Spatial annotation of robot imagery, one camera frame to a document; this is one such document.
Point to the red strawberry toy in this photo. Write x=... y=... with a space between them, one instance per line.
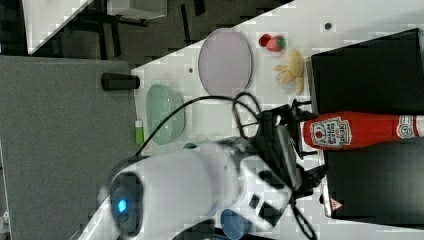
x=276 y=44

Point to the blue cup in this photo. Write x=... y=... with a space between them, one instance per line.
x=234 y=225

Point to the red plush ketchup bottle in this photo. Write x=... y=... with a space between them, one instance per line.
x=352 y=130

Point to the green perforated colander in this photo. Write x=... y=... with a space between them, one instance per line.
x=161 y=101

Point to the silver black toaster oven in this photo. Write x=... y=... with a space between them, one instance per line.
x=368 y=98

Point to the black cylinder post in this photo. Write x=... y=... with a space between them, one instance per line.
x=115 y=82

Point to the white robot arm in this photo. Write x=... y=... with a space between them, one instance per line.
x=244 y=182

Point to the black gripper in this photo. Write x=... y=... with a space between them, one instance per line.
x=278 y=142

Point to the peeled banana toy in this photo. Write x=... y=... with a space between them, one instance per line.
x=292 y=71

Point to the green white tube bottle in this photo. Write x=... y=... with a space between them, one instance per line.
x=139 y=132

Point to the lilac round plate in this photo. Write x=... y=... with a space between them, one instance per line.
x=225 y=63

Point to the dark red berry toy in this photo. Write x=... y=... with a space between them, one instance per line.
x=264 y=39

